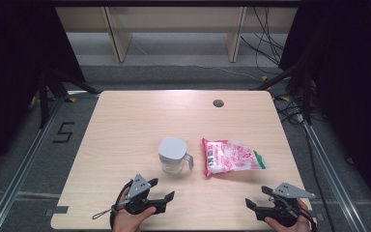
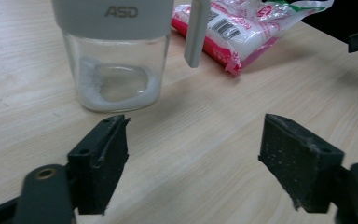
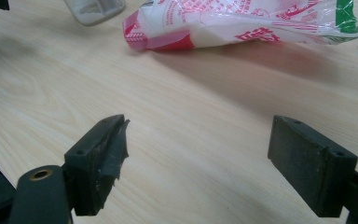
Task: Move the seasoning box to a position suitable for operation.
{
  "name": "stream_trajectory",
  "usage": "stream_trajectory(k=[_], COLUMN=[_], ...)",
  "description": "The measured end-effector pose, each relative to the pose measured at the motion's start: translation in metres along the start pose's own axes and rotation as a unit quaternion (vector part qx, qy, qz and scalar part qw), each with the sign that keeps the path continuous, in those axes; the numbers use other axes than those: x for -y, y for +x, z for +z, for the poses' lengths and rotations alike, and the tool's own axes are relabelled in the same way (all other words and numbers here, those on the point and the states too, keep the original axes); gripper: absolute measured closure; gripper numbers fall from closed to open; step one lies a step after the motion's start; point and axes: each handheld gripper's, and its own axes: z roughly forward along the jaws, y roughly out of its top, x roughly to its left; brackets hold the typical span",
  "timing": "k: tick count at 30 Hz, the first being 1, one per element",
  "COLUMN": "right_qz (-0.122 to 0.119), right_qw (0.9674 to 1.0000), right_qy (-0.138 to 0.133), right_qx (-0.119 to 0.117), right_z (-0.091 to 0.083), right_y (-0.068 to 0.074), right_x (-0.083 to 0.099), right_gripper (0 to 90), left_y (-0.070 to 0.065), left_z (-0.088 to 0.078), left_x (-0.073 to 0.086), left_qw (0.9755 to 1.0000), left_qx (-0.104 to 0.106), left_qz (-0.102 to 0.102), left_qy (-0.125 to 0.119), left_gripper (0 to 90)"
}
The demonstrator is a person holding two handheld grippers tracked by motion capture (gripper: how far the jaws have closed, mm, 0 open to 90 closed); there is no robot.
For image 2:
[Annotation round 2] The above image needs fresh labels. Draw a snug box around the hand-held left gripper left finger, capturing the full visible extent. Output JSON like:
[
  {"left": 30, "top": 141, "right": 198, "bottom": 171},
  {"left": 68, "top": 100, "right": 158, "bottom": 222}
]
[{"left": 66, "top": 114, "right": 131, "bottom": 217}]

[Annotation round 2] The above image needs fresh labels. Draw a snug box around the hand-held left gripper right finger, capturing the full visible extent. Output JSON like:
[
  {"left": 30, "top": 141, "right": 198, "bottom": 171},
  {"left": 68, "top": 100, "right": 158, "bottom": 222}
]
[{"left": 257, "top": 113, "right": 345, "bottom": 215}]

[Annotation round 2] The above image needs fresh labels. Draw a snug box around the pink bag of white granules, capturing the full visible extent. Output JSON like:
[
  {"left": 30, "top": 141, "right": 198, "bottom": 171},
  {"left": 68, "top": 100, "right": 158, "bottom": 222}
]
[{"left": 171, "top": 0, "right": 335, "bottom": 77}]

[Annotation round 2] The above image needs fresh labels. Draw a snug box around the glass jar with grey lid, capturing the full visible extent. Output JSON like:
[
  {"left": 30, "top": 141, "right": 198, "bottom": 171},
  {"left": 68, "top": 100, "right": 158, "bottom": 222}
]
[{"left": 50, "top": 0, "right": 213, "bottom": 114}]

